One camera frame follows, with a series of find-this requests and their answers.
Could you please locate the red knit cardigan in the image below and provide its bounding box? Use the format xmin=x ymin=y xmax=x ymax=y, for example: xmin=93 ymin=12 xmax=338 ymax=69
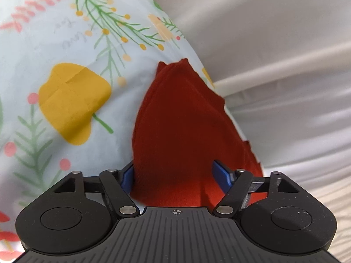
xmin=131 ymin=59 xmax=263 ymax=209

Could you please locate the floral bed sheet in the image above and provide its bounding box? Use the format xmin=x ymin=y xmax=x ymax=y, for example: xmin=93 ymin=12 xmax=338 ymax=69
xmin=0 ymin=0 xmax=264 ymax=262

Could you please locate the white curtain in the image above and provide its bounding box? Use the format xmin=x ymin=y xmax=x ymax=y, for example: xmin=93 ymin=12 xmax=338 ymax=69
xmin=156 ymin=0 xmax=350 ymax=262

